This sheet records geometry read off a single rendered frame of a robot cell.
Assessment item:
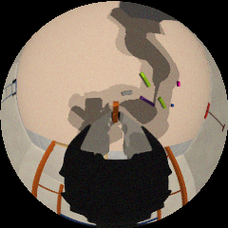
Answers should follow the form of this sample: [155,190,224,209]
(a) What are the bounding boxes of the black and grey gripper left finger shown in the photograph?
[59,111,113,177]

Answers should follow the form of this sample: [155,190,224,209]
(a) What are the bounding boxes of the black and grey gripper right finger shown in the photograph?
[118,111,172,176]

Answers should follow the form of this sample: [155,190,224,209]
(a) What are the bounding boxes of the orange rod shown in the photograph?
[112,101,119,123]

